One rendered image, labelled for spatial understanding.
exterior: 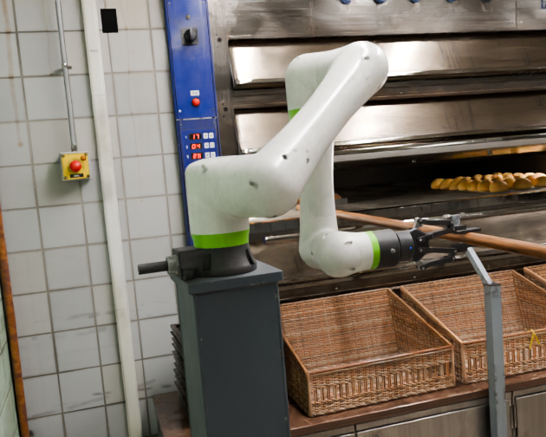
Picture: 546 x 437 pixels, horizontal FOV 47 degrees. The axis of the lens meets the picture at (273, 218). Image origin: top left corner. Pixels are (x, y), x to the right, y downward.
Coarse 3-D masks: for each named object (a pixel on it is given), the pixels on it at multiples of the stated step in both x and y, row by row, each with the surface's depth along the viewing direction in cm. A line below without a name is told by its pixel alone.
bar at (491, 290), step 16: (496, 208) 236; (512, 208) 236; (528, 208) 238; (544, 208) 240; (272, 240) 211; (288, 240) 212; (480, 272) 216; (496, 288) 210; (496, 304) 211; (496, 320) 211; (496, 336) 212; (496, 352) 212; (496, 368) 213; (496, 384) 213; (496, 400) 214; (496, 416) 214; (496, 432) 215
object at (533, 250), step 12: (336, 216) 239; (348, 216) 227; (360, 216) 218; (372, 216) 211; (396, 228) 193; (408, 228) 185; (420, 228) 178; (432, 228) 173; (456, 240) 162; (468, 240) 156; (480, 240) 151; (492, 240) 147; (504, 240) 143; (516, 240) 140; (516, 252) 139; (528, 252) 135; (540, 252) 131
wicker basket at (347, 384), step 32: (384, 288) 262; (288, 320) 249; (320, 320) 253; (352, 320) 256; (416, 320) 242; (288, 352) 223; (320, 352) 250; (384, 352) 257; (416, 352) 216; (448, 352) 220; (288, 384) 227; (320, 384) 206; (352, 384) 210; (384, 384) 213; (416, 384) 217; (448, 384) 221
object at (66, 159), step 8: (72, 152) 220; (80, 152) 221; (88, 152) 222; (64, 160) 219; (72, 160) 220; (80, 160) 220; (88, 160) 222; (64, 168) 219; (88, 168) 222; (64, 176) 219; (72, 176) 220; (80, 176) 221; (88, 176) 222
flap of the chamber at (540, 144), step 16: (480, 144) 256; (496, 144) 258; (512, 144) 260; (528, 144) 262; (544, 144) 267; (336, 160) 239; (352, 160) 242; (368, 160) 247; (384, 160) 253; (400, 160) 259; (432, 160) 271
